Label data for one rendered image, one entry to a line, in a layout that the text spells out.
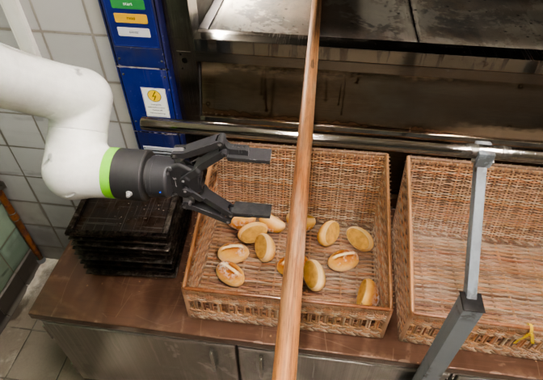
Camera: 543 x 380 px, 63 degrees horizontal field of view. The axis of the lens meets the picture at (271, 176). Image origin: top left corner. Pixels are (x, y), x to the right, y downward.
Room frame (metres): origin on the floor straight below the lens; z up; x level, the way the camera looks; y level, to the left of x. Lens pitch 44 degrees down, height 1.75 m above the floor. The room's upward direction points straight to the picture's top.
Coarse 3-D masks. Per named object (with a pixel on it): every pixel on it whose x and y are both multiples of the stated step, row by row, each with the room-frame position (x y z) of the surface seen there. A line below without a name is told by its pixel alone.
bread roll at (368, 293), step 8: (368, 280) 0.70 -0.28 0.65; (360, 288) 0.69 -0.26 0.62; (368, 288) 0.67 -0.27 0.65; (376, 288) 0.68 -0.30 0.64; (360, 296) 0.66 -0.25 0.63; (368, 296) 0.65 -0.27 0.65; (376, 296) 0.65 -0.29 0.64; (360, 304) 0.63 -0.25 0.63; (368, 304) 0.63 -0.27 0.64; (376, 304) 0.64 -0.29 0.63
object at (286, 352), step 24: (312, 0) 1.32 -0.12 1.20; (312, 24) 1.15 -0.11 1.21; (312, 48) 1.01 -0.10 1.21; (312, 72) 0.90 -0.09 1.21; (312, 96) 0.81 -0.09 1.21; (312, 120) 0.72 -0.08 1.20; (288, 240) 0.42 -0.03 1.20; (288, 264) 0.37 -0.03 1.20; (288, 288) 0.33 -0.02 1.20; (288, 312) 0.30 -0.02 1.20; (288, 336) 0.26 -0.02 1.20; (288, 360) 0.23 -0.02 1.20
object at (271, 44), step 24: (216, 48) 1.12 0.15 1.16; (240, 48) 1.11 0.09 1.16; (264, 48) 1.10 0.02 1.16; (288, 48) 1.09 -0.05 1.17; (336, 48) 1.07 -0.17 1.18; (360, 48) 1.07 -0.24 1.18; (384, 48) 1.07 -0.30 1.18; (408, 48) 1.07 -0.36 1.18; (432, 48) 1.07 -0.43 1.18; (456, 48) 1.07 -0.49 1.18; (480, 48) 1.07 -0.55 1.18; (504, 48) 1.07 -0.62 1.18; (528, 72) 1.01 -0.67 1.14
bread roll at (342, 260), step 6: (336, 252) 0.81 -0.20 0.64; (342, 252) 0.80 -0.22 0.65; (348, 252) 0.80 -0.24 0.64; (354, 252) 0.81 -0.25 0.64; (330, 258) 0.79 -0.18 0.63; (336, 258) 0.78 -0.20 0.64; (342, 258) 0.78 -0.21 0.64; (348, 258) 0.78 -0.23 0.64; (354, 258) 0.79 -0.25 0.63; (330, 264) 0.78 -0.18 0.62; (336, 264) 0.77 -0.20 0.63; (342, 264) 0.77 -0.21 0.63; (348, 264) 0.77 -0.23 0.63; (354, 264) 0.78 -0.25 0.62; (336, 270) 0.76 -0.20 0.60; (342, 270) 0.76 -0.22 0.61
